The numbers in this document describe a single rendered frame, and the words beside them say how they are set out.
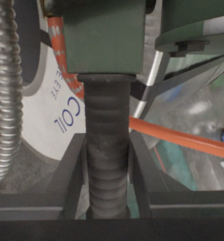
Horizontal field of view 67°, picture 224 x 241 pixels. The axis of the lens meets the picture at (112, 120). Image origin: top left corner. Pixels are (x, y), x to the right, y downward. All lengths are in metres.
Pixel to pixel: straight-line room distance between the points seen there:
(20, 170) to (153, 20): 1.26
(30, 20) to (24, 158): 0.88
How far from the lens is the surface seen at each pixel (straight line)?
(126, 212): 0.18
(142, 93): 0.31
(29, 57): 0.99
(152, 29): 0.29
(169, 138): 0.18
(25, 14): 1.07
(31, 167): 1.40
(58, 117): 0.57
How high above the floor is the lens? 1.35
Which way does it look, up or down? 47 degrees down
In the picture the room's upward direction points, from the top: 72 degrees clockwise
